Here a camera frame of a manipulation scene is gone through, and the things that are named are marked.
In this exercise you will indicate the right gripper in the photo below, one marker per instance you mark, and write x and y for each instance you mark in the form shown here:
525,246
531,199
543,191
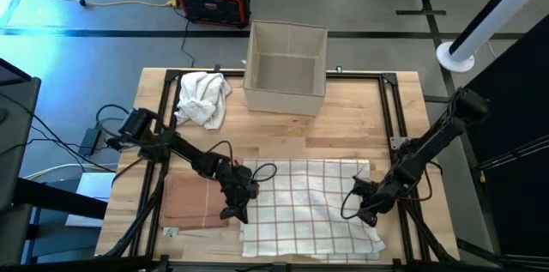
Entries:
381,197

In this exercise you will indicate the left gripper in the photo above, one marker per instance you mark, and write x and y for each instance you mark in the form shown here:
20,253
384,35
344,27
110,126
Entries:
236,182

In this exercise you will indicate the pink terracotta towel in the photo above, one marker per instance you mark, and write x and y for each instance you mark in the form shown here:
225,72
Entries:
193,199

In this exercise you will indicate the white red-checked towel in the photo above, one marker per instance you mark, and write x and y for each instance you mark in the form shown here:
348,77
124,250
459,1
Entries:
309,212

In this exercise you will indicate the beige fabric box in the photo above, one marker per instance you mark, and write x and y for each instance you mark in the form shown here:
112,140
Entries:
283,100

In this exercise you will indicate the plain white towel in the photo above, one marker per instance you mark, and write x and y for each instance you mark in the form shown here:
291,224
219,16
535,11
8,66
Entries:
201,96

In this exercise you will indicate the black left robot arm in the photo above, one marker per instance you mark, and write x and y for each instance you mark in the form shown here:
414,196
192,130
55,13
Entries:
188,152

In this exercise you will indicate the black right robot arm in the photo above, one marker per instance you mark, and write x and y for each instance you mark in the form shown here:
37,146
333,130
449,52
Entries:
437,134

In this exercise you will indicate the white paper tag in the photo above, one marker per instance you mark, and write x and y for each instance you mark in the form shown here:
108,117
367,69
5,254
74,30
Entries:
170,232

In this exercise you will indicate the white flat box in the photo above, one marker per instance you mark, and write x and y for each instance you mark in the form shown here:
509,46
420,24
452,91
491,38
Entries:
94,186

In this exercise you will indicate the black power adapter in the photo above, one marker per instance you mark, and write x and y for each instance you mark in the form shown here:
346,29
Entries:
91,141

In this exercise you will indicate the white pole with round base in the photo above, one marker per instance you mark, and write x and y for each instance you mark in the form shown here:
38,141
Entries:
456,59

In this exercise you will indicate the black support beam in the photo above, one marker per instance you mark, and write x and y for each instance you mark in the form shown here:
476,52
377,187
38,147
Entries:
60,199

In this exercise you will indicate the grey cart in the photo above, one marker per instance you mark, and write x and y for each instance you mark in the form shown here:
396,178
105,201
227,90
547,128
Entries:
17,134

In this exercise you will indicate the black aluminium table frame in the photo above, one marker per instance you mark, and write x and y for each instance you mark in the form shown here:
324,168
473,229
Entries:
384,104

